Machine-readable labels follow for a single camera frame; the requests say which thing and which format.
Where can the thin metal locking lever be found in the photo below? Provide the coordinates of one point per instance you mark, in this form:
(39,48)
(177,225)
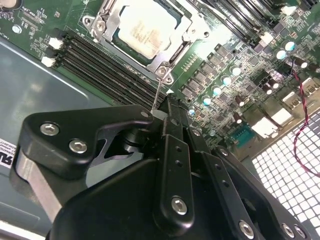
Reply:
(156,95)

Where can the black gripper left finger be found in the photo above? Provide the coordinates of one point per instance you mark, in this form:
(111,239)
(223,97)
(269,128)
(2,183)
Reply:
(100,117)

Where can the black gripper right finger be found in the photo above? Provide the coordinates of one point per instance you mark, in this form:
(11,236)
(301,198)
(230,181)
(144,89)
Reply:
(211,162)

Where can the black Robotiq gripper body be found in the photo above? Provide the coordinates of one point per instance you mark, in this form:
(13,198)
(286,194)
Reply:
(112,207)

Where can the metal socket cover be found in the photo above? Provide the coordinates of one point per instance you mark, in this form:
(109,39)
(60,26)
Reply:
(110,30)

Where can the silver square CPU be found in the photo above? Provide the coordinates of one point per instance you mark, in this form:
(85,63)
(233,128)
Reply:
(147,32)

